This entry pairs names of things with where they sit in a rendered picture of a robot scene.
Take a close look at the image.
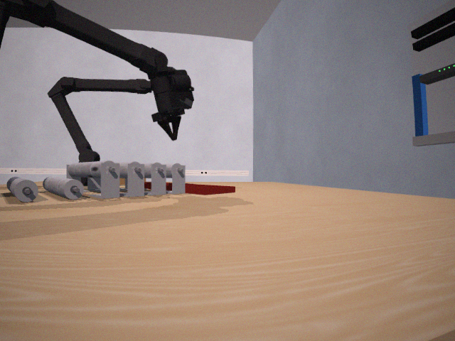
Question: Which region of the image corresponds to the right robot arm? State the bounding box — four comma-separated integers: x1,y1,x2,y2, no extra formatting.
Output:
0,0,194,109

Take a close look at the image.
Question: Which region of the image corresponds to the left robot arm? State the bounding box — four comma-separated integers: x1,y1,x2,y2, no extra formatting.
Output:
48,77,153,163

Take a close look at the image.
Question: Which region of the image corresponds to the red rectangular tray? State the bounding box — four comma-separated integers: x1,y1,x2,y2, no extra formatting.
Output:
144,182,235,195

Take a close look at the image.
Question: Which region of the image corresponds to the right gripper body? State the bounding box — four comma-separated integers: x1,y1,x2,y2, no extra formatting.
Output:
151,91,185,122

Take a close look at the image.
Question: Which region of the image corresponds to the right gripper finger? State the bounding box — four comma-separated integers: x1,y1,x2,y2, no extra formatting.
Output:
157,121,175,138
161,116,181,141

